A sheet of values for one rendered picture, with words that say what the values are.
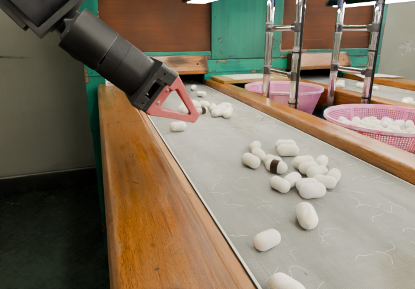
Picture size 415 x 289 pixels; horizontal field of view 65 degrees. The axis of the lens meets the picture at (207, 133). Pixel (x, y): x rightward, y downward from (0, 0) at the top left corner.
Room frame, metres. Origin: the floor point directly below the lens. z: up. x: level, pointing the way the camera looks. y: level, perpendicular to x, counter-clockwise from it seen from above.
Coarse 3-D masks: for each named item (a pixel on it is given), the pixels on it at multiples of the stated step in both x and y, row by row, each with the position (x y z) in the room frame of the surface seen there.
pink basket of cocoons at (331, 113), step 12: (336, 108) 0.81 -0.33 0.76; (348, 108) 0.83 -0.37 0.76; (360, 108) 0.84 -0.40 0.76; (372, 108) 0.83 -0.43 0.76; (384, 108) 0.82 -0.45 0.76; (396, 108) 0.81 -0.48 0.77; (408, 108) 0.79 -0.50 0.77; (336, 120) 0.67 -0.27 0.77; (360, 132) 0.63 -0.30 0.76; (372, 132) 0.61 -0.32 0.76; (384, 132) 0.59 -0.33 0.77; (396, 132) 0.59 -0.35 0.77; (396, 144) 0.59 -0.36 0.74; (408, 144) 0.59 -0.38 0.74
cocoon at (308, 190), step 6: (300, 186) 0.39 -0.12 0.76; (306, 186) 0.39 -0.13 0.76; (312, 186) 0.39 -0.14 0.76; (318, 186) 0.39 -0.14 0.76; (324, 186) 0.39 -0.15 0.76; (300, 192) 0.39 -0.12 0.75; (306, 192) 0.38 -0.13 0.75; (312, 192) 0.38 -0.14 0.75; (318, 192) 0.38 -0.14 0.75; (324, 192) 0.38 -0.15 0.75; (306, 198) 0.38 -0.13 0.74
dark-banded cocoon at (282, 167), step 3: (270, 159) 0.48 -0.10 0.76; (267, 162) 0.47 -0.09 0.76; (279, 162) 0.47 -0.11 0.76; (282, 162) 0.47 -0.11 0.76; (267, 165) 0.47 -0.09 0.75; (279, 165) 0.46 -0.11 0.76; (282, 165) 0.46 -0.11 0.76; (285, 165) 0.46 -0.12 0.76; (267, 168) 0.47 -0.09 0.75; (279, 168) 0.46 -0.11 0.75; (282, 168) 0.46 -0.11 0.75; (285, 168) 0.46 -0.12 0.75; (279, 171) 0.46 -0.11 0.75; (282, 171) 0.46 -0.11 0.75; (285, 171) 0.46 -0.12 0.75
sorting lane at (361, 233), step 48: (192, 96) 1.10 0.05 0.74; (192, 144) 0.60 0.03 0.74; (240, 144) 0.60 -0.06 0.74; (240, 192) 0.41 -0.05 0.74; (288, 192) 0.41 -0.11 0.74; (336, 192) 0.41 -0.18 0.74; (384, 192) 0.41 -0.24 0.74; (240, 240) 0.30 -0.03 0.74; (288, 240) 0.30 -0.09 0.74; (336, 240) 0.30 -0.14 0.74; (384, 240) 0.30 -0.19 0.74; (336, 288) 0.23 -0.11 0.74; (384, 288) 0.23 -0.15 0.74
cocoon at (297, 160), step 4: (300, 156) 0.49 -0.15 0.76; (304, 156) 0.49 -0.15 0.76; (308, 156) 0.49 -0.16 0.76; (296, 160) 0.48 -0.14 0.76; (300, 160) 0.48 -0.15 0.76; (304, 160) 0.48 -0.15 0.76; (308, 160) 0.48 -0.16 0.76; (312, 160) 0.48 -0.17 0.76; (296, 164) 0.48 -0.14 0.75; (296, 168) 0.48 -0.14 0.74
